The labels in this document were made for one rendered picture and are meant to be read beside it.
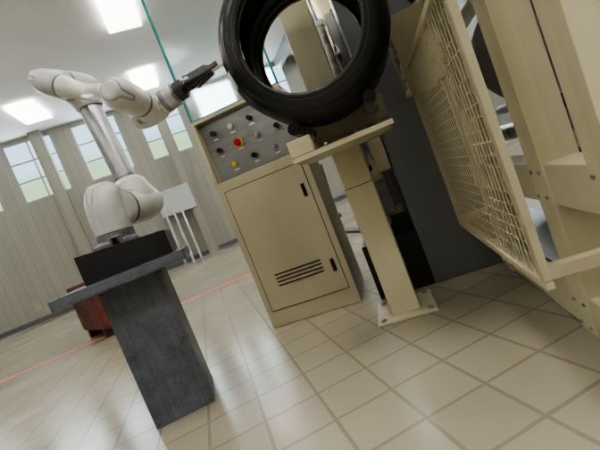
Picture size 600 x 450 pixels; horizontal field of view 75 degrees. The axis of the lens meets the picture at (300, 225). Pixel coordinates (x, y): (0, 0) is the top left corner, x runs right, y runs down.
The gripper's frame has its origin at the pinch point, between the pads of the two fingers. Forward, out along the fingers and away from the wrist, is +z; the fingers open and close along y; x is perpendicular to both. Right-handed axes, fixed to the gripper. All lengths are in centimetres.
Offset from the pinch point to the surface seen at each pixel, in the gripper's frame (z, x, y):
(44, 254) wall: -849, -164, 735
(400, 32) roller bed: 65, 22, 21
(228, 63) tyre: 5.5, 6.8, -11.2
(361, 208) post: 18, 76, 28
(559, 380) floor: 46, 133, -43
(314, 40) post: 35.1, 3.8, 28.4
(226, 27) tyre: 11.4, -3.0, -12.4
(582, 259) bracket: 60, 101, -57
